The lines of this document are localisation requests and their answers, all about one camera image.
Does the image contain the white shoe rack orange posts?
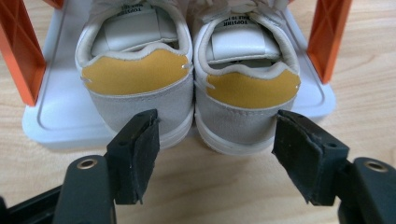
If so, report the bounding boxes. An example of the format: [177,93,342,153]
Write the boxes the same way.
[0,0,354,151]

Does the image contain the white sneaker with yellow heel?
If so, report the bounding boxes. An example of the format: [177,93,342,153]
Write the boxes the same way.
[74,0,196,150]
[190,0,303,157]

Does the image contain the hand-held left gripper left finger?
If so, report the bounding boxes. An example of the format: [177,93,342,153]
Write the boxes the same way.
[106,108,162,206]

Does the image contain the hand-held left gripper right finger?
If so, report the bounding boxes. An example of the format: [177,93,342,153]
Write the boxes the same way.
[271,109,350,207]

